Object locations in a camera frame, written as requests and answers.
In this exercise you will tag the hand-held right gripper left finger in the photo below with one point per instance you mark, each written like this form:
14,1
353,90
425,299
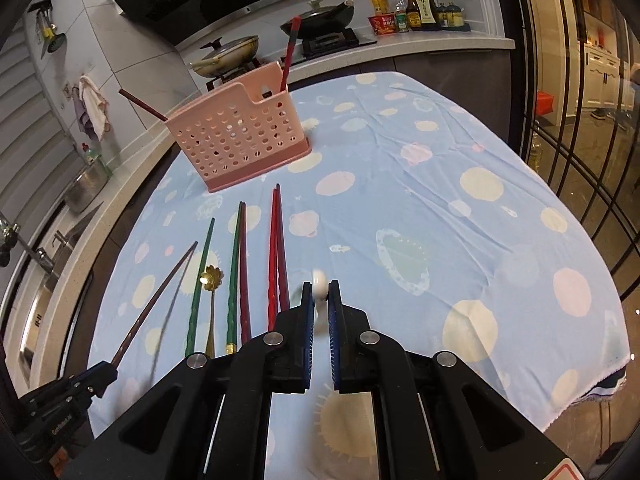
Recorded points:
307,350

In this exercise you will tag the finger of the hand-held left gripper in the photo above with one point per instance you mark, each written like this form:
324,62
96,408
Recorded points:
97,380

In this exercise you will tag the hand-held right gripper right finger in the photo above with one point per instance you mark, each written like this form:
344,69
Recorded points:
334,350

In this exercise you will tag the white spoon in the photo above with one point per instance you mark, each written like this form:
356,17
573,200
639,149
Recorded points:
319,280

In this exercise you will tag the dark red chopstick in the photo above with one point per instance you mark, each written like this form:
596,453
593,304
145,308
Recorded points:
281,260
244,285

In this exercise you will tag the brown chopstick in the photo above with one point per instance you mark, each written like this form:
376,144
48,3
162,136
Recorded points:
142,105
155,300

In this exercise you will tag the green chopstick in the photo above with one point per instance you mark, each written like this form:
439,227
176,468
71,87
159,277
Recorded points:
200,285
234,280

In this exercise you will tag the pink perforated utensil basket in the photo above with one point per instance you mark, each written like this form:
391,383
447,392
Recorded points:
235,135

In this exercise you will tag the steel kitchen sink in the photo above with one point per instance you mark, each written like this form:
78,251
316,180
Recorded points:
55,300

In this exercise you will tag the gold flower spoon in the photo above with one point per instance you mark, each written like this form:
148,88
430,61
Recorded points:
212,276

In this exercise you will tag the steel faucet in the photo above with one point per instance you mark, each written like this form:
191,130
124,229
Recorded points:
35,252

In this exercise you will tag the blue printed tablecloth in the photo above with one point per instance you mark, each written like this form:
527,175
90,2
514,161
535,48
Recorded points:
425,220

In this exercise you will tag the steel mixing bowl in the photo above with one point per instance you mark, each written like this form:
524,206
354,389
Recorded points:
87,187

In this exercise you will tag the green dish soap bottle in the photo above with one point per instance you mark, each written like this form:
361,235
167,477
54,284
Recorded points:
95,157

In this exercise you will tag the purple hanging towel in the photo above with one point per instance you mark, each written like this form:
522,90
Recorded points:
82,117

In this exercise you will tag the white window blind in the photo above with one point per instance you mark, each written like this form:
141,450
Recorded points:
25,125

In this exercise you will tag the white hanging towel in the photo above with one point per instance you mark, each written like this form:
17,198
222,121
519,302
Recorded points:
97,105

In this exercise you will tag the red and black chopstick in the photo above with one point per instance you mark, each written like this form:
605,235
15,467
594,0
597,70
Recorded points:
290,50

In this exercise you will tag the black gas stove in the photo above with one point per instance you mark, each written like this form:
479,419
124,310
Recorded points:
330,42

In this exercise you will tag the cream pan with lid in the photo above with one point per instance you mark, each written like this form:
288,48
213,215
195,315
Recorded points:
227,52

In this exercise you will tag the red instant food bowl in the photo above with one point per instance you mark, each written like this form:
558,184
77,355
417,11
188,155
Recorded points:
382,25

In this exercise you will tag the black wok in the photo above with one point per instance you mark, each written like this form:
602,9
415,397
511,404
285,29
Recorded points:
320,17

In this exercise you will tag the small green-lid can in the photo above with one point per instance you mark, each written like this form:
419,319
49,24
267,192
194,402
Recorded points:
402,22

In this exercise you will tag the hanging green slotted spoon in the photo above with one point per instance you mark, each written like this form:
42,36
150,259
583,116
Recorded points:
54,42

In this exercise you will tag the glass sliding door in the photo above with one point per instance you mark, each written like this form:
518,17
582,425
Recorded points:
580,110

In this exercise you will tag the yellow-cap sauce bottle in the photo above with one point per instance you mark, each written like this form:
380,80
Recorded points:
413,12

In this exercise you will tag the yellow seasoning packet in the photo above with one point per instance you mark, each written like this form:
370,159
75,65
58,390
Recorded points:
379,4

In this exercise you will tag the condiment jar set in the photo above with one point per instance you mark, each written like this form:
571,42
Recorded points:
452,17

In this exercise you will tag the dark soy sauce bottle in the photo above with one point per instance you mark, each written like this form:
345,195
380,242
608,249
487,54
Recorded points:
425,7

